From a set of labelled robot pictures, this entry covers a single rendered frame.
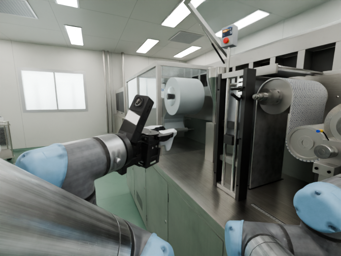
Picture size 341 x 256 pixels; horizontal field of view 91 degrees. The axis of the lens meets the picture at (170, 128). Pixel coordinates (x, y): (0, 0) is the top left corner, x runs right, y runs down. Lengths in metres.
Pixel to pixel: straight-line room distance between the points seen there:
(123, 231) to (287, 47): 1.15
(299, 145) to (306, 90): 0.22
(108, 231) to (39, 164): 0.13
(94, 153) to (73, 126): 5.47
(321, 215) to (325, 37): 0.87
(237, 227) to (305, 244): 0.12
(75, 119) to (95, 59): 1.88
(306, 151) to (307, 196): 0.37
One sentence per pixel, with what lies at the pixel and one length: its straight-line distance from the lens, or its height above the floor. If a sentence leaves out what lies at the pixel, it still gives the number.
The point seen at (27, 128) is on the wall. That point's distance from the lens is 5.96.
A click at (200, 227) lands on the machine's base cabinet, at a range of 0.87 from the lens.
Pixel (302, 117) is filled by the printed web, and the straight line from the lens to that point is 0.83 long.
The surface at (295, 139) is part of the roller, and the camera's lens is 0.77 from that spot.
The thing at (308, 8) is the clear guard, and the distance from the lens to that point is 1.14.
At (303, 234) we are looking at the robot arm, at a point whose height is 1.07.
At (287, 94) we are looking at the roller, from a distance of 0.78.
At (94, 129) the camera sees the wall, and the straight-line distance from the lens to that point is 5.76.
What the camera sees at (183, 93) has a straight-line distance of 1.34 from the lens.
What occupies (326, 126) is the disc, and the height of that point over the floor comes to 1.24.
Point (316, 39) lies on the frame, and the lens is 1.14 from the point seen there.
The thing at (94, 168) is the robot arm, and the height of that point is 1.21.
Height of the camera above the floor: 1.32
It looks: 9 degrees down
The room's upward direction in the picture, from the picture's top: straight up
